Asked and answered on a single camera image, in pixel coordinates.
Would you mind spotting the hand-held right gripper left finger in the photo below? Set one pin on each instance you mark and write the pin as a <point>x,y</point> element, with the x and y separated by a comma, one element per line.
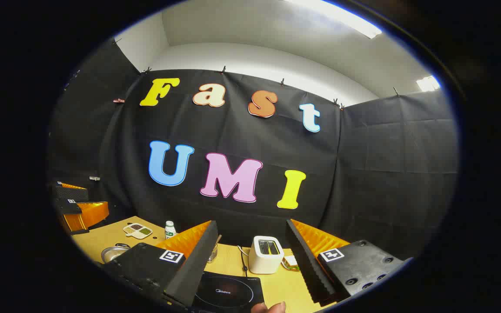
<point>194,269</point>

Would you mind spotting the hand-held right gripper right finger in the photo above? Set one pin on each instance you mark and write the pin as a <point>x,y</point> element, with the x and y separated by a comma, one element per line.
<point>309,269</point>

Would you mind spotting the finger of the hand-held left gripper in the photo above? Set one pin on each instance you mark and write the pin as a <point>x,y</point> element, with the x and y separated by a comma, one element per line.
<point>87,215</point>
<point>70,193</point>

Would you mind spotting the black induction cooktop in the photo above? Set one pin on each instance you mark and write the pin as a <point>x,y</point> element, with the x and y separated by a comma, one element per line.
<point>228,291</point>

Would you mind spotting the stainless steel pot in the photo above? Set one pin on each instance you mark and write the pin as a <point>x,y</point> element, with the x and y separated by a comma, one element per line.
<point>112,254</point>

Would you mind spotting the lettuce sandwich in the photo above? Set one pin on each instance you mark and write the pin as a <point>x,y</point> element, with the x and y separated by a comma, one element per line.
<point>291,262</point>

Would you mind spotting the wooden stick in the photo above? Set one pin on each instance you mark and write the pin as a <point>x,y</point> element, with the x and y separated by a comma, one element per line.
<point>218,239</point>

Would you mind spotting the white toaster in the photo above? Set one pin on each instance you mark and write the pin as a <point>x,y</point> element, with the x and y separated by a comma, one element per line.
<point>265,258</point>

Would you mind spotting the white green-label drink bottle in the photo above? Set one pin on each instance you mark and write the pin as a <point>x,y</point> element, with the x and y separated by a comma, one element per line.
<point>170,231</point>

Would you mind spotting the white divided bean tray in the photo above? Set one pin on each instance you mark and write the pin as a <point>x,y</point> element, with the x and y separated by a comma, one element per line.
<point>137,230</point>

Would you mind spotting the small ceiling light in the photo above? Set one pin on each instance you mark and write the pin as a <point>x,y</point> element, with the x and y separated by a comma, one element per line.
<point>428,83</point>

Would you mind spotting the long ceiling light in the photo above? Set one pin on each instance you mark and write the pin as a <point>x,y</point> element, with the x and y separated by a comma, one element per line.
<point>342,17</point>

